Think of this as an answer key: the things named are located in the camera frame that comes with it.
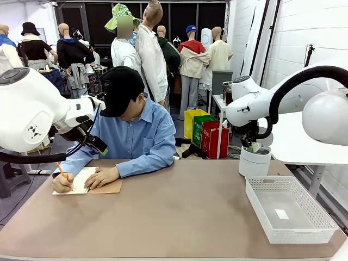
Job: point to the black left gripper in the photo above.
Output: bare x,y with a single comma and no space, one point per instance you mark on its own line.
72,134

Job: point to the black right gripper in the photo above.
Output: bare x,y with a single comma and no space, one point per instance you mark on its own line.
251,131

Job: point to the white paper ball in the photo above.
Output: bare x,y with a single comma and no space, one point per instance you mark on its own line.
256,147

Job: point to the yellow pencil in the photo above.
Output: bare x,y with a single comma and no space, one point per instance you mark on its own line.
61,170

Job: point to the brown spiral notebook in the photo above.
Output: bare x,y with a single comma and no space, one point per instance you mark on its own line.
108,187

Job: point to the person's right forearm blue sleeve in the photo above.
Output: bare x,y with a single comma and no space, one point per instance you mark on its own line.
73,161

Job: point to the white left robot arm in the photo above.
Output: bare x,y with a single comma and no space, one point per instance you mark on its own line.
27,108

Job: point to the person's left forearm blue sleeve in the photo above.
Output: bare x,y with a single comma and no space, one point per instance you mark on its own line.
141,167

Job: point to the person's left hand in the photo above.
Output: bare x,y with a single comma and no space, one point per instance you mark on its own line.
104,178

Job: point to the person's right hand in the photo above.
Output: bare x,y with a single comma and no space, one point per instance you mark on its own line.
62,185

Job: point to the white lidded trash bin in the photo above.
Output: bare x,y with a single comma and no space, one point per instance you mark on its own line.
254,164

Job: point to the red shopping bag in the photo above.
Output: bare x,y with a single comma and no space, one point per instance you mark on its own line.
214,141

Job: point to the person in blue shirt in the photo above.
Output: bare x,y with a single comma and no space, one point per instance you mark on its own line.
138,131

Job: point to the large white side table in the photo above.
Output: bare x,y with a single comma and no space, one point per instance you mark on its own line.
293,141

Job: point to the glass jar with brown liquid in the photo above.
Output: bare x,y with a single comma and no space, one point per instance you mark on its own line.
229,98

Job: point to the small white table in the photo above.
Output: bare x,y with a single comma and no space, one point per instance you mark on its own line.
218,102

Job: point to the green shopping bag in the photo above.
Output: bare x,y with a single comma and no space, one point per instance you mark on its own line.
198,130

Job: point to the wooden stand with black pads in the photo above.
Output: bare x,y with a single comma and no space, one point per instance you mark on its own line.
187,152

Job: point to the black baseball cap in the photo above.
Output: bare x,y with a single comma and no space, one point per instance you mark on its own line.
121,87

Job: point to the yellow shopping bag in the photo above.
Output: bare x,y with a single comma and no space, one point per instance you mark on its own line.
189,122

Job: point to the grey cabinet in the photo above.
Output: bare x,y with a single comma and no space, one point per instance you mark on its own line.
221,81

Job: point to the small white label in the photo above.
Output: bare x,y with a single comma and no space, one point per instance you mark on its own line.
281,214

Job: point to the seated background person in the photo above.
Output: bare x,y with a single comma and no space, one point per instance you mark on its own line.
96,57

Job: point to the dark grey step stool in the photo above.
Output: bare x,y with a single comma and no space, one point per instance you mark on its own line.
13,179

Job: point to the mannequin with green hat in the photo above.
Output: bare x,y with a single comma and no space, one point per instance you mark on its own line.
123,54

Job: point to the white perforated plastic basket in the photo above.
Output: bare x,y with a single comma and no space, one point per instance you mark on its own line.
299,220

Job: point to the mannequin in cream shirt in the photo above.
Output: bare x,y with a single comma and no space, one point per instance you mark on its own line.
220,54

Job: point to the mannequin in black sweater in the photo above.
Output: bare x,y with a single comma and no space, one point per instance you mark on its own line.
70,51

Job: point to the mannequin with blue cap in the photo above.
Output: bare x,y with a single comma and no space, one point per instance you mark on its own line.
193,62

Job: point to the tall mannequin in white shirt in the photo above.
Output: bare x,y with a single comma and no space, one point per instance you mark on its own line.
152,59

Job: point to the black tripod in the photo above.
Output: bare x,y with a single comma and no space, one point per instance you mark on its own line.
308,58

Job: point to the mannequin with black hat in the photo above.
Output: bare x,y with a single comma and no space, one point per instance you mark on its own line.
32,49

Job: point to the mannequin in green hoodie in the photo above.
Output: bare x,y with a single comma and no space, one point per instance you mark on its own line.
170,54

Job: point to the mannequin in blue white jacket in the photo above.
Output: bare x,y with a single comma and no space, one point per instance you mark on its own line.
6,54

